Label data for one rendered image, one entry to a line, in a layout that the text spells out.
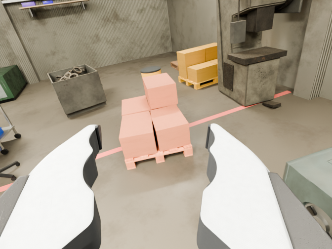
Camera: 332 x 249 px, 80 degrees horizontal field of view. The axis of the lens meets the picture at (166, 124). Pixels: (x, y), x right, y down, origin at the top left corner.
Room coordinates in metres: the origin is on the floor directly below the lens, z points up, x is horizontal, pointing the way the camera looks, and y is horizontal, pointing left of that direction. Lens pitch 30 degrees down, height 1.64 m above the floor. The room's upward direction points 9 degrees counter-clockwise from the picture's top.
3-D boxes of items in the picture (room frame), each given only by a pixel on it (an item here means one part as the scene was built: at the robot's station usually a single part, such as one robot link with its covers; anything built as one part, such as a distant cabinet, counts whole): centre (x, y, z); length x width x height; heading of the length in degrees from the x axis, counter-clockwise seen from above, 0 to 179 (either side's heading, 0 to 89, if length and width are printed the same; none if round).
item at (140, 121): (2.52, 0.20, 0.38); 1.35 x 1.05 x 0.76; 17
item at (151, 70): (4.00, 0.13, 0.32); 0.42 x 0.40 x 0.63; 106
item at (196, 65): (4.70, -1.16, 0.36); 1.22 x 0.87 x 0.72; 108
